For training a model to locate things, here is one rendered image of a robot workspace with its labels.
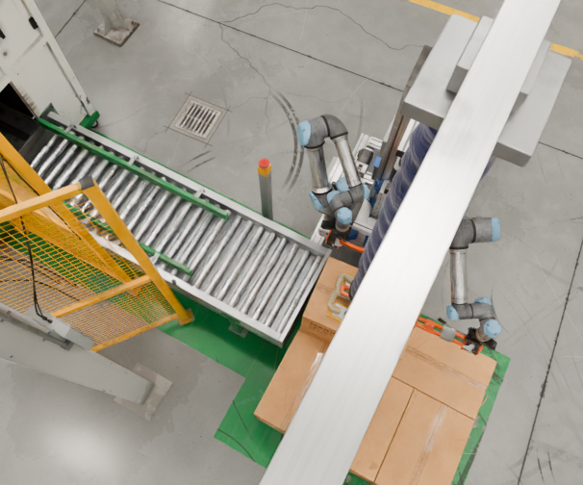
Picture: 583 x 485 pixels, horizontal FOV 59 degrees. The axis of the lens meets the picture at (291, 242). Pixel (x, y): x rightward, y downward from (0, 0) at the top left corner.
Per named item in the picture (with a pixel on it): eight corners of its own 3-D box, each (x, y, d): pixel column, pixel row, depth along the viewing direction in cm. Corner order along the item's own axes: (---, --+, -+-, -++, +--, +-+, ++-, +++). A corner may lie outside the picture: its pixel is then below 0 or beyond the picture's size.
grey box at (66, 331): (54, 330, 235) (23, 314, 208) (62, 319, 237) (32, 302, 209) (89, 350, 232) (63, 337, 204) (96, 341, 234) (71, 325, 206)
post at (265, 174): (263, 230, 415) (256, 167, 322) (266, 223, 417) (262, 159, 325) (269, 234, 414) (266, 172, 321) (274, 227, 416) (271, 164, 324)
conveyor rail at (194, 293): (1, 196, 378) (-13, 184, 361) (6, 191, 380) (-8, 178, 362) (278, 346, 340) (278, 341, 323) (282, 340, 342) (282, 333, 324)
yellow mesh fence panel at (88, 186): (81, 367, 373) (-140, 276, 178) (77, 354, 376) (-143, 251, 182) (194, 319, 387) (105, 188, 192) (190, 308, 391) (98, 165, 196)
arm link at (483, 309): (470, 297, 250) (475, 319, 246) (493, 295, 250) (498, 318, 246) (465, 302, 257) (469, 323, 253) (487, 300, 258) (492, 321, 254)
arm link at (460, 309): (449, 221, 239) (452, 324, 246) (472, 220, 239) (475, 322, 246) (441, 219, 250) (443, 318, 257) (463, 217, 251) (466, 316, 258)
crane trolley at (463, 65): (443, 93, 117) (455, 64, 108) (468, 45, 122) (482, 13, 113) (510, 122, 114) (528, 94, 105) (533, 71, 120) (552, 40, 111)
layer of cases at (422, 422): (256, 418, 348) (253, 413, 311) (323, 292, 382) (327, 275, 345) (420, 511, 329) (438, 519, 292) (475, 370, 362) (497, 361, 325)
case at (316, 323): (299, 331, 330) (302, 316, 293) (323, 277, 344) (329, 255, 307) (388, 370, 322) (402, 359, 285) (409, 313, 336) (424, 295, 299)
